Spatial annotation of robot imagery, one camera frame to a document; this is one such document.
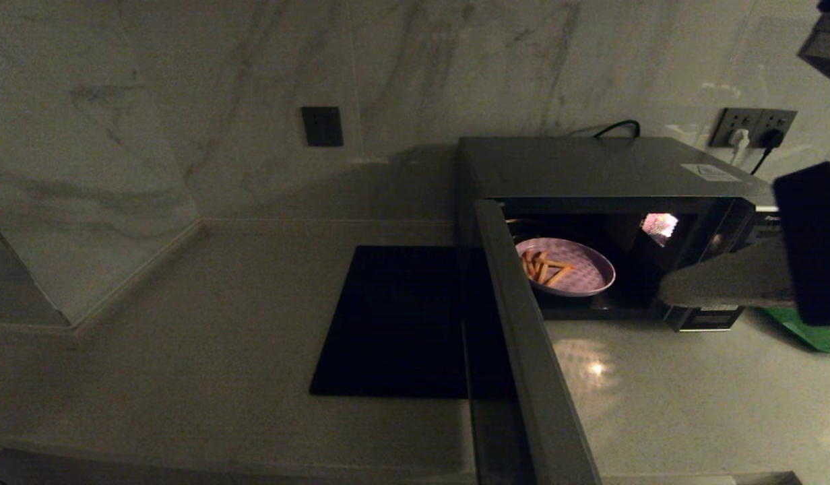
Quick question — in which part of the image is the purple plate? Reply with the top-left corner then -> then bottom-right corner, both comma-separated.
515,237 -> 616,298

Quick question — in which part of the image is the silver microwave oven body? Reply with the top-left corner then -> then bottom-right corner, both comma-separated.
453,137 -> 781,332

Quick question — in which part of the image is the green plastic tray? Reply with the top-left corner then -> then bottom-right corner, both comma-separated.
762,306 -> 830,354

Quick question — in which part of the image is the black square mat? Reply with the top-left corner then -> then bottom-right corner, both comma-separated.
309,246 -> 471,399

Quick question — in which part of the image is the black plug with cable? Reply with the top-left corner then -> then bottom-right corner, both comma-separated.
751,128 -> 786,176

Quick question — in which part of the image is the white plug with cable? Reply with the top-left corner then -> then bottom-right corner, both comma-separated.
728,128 -> 752,166

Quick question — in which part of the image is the grey double wall socket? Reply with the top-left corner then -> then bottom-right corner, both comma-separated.
710,108 -> 798,149

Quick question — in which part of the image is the black cable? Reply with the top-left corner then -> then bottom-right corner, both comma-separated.
594,120 -> 641,139

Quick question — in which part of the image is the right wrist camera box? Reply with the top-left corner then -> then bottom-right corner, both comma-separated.
798,0 -> 830,85

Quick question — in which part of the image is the dark single wall socket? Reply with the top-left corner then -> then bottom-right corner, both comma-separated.
302,106 -> 344,148

